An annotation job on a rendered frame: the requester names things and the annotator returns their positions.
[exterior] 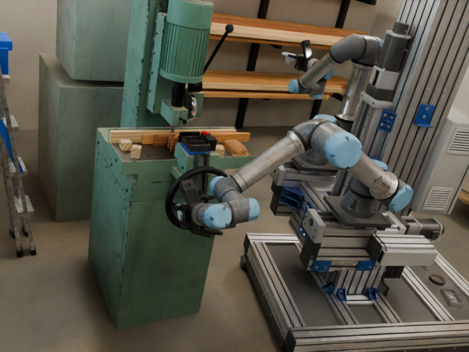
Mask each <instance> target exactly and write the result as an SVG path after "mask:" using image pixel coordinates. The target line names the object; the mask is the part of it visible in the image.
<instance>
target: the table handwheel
mask: <svg viewBox="0 0 469 352"><path fill-rule="evenodd" d="M203 173H211V174H214V175H217V176H219V177H220V176H223V177H228V175H227V174H226V173H225V172H224V171H222V170H221V169H219V168H216V167H213V166H201V167H197V168H194V169H191V170H189V171H187V172H186V173H184V174H183V175H181V176H180V177H179V178H178V179H177V180H176V181H175V182H174V183H173V185H172V186H171V187H170V190H169V191H168V193H167V196H166V199H165V212H166V214H167V217H168V219H169V220H170V221H171V223H172V224H174V225H175V226H176V227H178V228H181V229H184V230H197V229H194V228H187V229H186V228H182V227H181V221H180V220H178V218H176V216H175V215H174V212H173V210H172V202H173V199H174V195H175V193H176V192H177V190H178V189H179V187H180V184H181V181H182V180H186V179H192V177H194V176H196V175H199V174H203ZM196 189H197V188H196ZM197 191H198V194H199V197H200V200H201V202H202V203H208V202H209V200H212V199H215V198H214V197H213V196H207V195H206V194H205V193H204V191H202V190H198V189H197Z"/></svg>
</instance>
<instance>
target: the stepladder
mask: <svg viewBox="0 0 469 352"><path fill-rule="evenodd" d="M12 49H13V42H12V40H11V39H10V38H9V37H8V35H7V33H2V32H0V164H1V173H2V178H3V187H4V192H5V197H6V205H7V210H8V219H9V224H10V228H9V233H10V235H11V236H12V238H13V239H15V241H16V249H17V257H18V258H21V257H23V255H22V245H21V244H20V235H19V230H18V224H17V215H18V216H19V217H21V220H22V230H23V233H24V234H25V236H26V237H29V243H30V250H31V255H32V256H33V255H36V254H37V253H36V245H35V243H34V240H33V235H32V232H31V224H30V220H29V215H34V209H33V207H32V205H31V202H30V200H29V197H28V195H25V194H24V187H23V183H22V176H23V175H27V169H26V168H25V166H24V163H23V161H22V158H21V157H17V150H16V146H15V139H14V135H13V132H19V126H18V124H17V122H16V120H15V118H14V116H13V115H10V113H9V109H8V102H7V98H6V90H5V87H4V83H10V77H9V75H8V51H11V50H12ZM7 150H8V152H7ZM8 155H9V158H8ZM11 177H13V181H14V185H15V191H16V195H17V196H13V187H12V182H11ZM16 212H17V215H16Z"/></svg>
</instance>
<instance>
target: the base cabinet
mask: <svg viewBox="0 0 469 352"><path fill-rule="evenodd" d="M214 237H215V236H214ZM213 244H214V238H209V237H204V236H201V235H196V234H192V233H191V232H190V231H189V230H184V229H181V228H178V227H176V226H175V225H174V224H172V223H171V221H170V220H169V219H168V217H167V214H166V212H165V199H163V200H148V201H140V202H130V200H129V199H128V197H127V196H126V194H125V192H124V190H123V189H122V187H121V185H120V184H119V182H118V181H117V179H116V177H115V176H114V173H113V172H112V170H111V169H110V167H109V165H108V164H107V161H106V160H105V158H104V157H103V155H102V153H101V151H100V150H99V148H98V146H97V145H96V153H95V163H94V183H93V193H92V203H91V222H90V233H89V252H88V259H89V262H90V265H91V268H92V270H93V272H94V275H95V278H96V281H97V283H98V286H99V288H100V291H101V293H102V296H103V299H104V301H105V303H106V306H107V309H108V311H109V313H110V316H111V319H112V322H113V324H114V327H115V329H116V330H121V329H124V328H130V327H134V326H137V325H143V324H147V323H153V322H156V321H162V320H165V319H169V318H174V317H178V316H183V315H187V314H193V313H196V312H199V310H200V305H201V301H202V294H203V291H204V285H205V281H206V277H207V271H208V267H209V262H210V258H211V251H212V247H213Z"/></svg>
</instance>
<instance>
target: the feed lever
mask: <svg viewBox="0 0 469 352"><path fill-rule="evenodd" d="M233 30H234V26H233V25H232V24H227V25H226V26H225V33H224V34H223V37H222V38H221V40H220V41H219V43H218V45H217V46H216V49H215V50H214V52H213V53H212V55H211V56H210V58H209V60H208V62H207V63H206V65H205V67H204V71H203V75H204V73H205V71H206V70H207V68H208V66H209V65H210V63H211V61H212V59H213V58H214V57H215V55H216V53H217V52H218V50H219V48H220V46H221V45H222V43H223V41H224V40H225V38H226V37H227V35H228V34H229V33H231V32H233ZM187 90H189V92H201V91H202V82H199V83H188V88H187Z"/></svg>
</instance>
